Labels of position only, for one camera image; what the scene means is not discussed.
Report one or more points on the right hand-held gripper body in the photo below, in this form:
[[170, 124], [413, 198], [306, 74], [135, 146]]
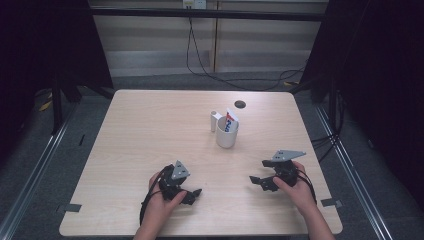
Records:
[[286, 171]]

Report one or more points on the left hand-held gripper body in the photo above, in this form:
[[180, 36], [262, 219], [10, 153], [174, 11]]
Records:
[[171, 185]]

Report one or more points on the white cup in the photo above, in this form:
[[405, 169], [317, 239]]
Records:
[[226, 138]]

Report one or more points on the white red blue toothpaste tube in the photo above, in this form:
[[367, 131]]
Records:
[[230, 121]]

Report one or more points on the person's right hand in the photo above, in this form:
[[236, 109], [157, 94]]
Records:
[[300, 193]]

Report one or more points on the person's left hand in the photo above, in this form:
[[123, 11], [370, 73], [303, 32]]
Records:
[[160, 208]]

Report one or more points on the grey tape strip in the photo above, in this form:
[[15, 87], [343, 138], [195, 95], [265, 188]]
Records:
[[331, 202], [70, 208]]

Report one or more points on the black metal stand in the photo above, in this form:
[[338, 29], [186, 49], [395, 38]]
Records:
[[332, 106], [57, 110]]

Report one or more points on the small black floor strip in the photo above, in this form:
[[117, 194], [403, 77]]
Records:
[[81, 140]]

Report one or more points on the dark curtain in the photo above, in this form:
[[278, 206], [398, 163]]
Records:
[[380, 83], [50, 43]]

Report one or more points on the yellow floor tape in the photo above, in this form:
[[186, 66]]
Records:
[[45, 106]]

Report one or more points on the black horizontal bar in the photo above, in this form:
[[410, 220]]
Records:
[[200, 14]]

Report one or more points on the metal floor rail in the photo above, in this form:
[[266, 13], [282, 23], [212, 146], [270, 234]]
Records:
[[353, 176], [40, 166]]

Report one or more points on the white wall socket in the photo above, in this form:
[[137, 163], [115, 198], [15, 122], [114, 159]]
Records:
[[194, 3]]

